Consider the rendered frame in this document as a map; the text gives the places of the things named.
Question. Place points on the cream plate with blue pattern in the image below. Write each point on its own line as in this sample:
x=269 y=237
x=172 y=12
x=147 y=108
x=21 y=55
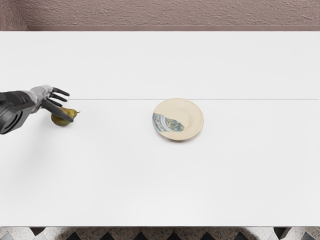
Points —
x=178 y=120

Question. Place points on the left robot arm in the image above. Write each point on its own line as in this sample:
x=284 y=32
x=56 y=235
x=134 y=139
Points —
x=13 y=111

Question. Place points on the green pear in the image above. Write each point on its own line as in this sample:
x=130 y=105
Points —
x=60 y=121

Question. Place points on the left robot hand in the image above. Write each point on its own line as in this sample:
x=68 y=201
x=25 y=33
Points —
x=41 y=96

